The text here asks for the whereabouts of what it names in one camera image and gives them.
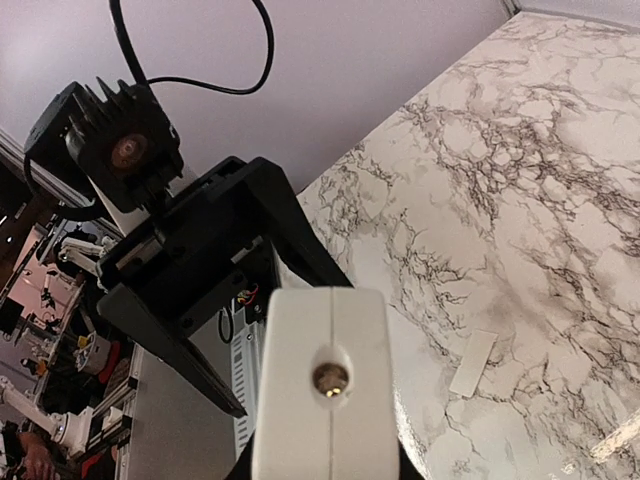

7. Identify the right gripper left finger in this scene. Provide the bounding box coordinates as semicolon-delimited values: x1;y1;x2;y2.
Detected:
226;444;253;480

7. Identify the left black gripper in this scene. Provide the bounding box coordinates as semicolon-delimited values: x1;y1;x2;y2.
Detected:
97;157;352;417

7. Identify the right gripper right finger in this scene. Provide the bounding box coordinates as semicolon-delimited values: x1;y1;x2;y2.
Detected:
398;436;426;480

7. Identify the white remote control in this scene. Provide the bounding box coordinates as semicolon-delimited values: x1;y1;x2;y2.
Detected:
252;287;400;479

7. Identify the white battery cover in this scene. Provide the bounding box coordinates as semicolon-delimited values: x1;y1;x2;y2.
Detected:
449;329;498;398

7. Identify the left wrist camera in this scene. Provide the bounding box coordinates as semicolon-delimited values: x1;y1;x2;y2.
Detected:
23;81;185;221

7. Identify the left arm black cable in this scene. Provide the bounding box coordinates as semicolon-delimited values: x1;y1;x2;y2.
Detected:
24;0;277;221

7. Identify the left aluminium frame post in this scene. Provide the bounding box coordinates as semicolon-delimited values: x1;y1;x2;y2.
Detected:
0;129;94;207

